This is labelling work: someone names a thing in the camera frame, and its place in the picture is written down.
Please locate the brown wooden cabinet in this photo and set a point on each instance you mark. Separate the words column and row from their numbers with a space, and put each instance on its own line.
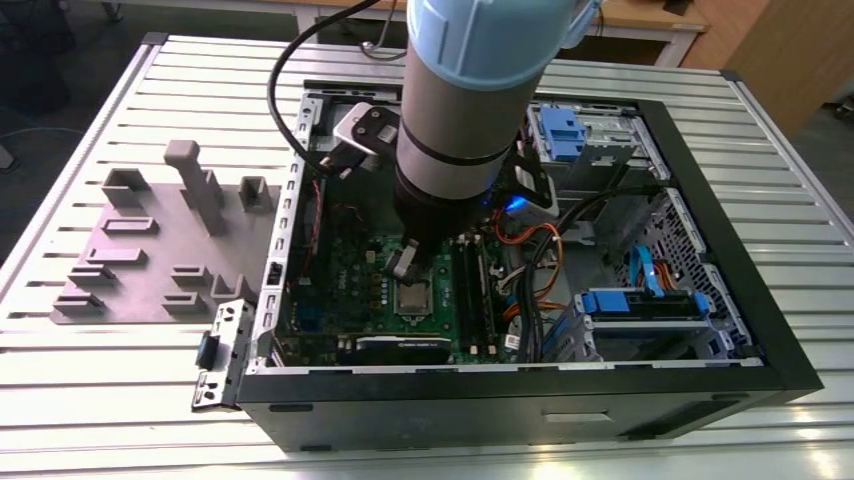
column 788, row 60

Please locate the CPU socket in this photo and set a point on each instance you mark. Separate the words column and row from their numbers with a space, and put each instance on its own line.
column 434, row 305

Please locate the grey parts rack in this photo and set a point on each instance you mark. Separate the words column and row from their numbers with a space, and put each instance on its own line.
column 167, row 260

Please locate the metal disk bay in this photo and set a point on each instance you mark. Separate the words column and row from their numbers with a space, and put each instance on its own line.
column 654, row 325

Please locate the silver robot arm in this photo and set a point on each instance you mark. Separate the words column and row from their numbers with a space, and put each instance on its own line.
column 468, row 100

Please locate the black chair base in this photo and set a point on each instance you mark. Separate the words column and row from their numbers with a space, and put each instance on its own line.
column 843, row 106

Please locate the grey power supply unit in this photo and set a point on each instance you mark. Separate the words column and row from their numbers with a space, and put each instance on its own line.
column 361, row 185

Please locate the metal drive cage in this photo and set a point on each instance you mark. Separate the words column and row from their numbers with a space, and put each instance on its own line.
column 588, row 175

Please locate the black RAM slot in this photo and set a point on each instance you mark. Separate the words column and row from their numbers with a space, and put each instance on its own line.
column 486, row 300
column 469, row 300

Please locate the black graphics card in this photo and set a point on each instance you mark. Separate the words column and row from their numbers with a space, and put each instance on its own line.
column 401, row 350

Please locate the green motherboard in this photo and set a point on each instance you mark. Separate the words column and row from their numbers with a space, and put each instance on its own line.
column 354, row 300

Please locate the wooden desk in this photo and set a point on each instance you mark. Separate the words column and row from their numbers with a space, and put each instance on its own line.
column 641, row 17

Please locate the black PC case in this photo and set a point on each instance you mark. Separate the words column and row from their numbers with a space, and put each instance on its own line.
column 468, row 420

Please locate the blue video connector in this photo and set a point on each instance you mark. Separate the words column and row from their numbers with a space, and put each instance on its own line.
column 206, row 352

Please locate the hard disk in blue carrier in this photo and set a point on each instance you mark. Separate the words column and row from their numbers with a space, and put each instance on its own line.
column 608, row 304

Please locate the blue plastic drive latch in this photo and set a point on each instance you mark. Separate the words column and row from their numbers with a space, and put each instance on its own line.
column 564, row 135

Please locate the blue port block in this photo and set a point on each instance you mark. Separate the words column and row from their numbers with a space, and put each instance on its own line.
column 310, row 314

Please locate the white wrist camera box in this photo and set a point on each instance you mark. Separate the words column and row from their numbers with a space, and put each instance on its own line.
column 364, row 127
column 541, row 200

